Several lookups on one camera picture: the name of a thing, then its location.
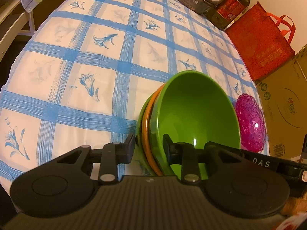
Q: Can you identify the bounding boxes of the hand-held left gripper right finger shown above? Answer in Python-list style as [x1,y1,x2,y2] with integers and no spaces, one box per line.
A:
[163,134,241,182]

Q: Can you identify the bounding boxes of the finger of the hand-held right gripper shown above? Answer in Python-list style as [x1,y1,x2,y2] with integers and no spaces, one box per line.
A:
[240,149,252,164]

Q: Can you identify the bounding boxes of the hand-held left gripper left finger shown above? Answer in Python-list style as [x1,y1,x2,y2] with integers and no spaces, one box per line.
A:
[55,134,136,182]

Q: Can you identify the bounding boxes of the orange plastic bowl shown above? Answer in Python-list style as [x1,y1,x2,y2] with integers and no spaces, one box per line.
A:
[141,84,166,176]

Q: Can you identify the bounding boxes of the green plastic bowl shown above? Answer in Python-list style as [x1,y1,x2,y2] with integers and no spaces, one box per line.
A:
[136,93,154,173]
[147,71,241,180]

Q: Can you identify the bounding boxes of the cardboard box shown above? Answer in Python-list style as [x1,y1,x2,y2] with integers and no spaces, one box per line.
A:
[255,44,307,160]

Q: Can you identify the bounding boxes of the blue checked tablecloth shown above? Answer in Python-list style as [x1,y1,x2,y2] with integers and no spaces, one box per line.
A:
[0,0,270,192]

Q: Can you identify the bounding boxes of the red fabric bag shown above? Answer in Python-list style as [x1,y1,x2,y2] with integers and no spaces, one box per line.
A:
[225,1,296,82]

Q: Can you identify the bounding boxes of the large oil bottle red label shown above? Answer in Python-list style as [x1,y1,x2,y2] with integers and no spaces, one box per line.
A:
[203,0,260,31]

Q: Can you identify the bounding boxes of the white chair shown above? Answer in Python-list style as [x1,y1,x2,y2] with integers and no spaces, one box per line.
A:
[0,0,36,64]

